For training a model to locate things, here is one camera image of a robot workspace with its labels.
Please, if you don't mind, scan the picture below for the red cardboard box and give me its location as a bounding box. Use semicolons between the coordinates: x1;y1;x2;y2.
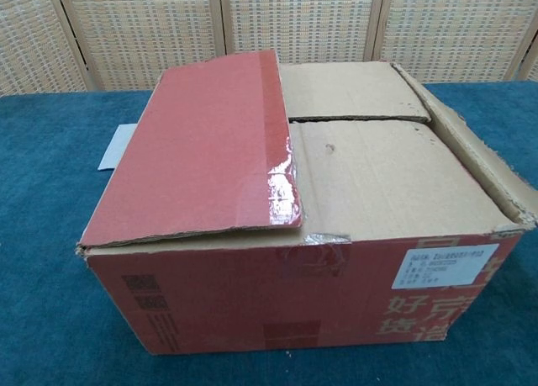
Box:
75;48;538;357

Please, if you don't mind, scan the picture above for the woven folding screen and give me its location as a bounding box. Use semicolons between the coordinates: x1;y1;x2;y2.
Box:
0;0;538;98

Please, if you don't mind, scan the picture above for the blue carpet table mat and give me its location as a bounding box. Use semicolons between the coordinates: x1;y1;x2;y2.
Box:
0;79;538;386

